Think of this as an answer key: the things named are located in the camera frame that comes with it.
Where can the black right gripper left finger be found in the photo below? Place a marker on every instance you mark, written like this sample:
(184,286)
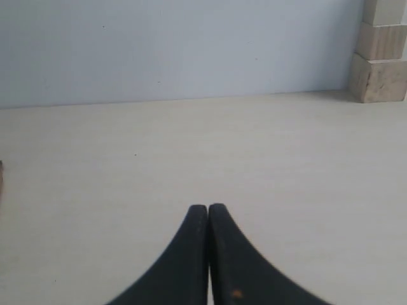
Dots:
(180,274)

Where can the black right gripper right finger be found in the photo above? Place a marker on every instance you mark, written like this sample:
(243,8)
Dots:
(240,274)

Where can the stacked wooden blocks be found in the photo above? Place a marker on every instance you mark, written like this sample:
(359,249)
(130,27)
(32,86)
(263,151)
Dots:
(378,69)

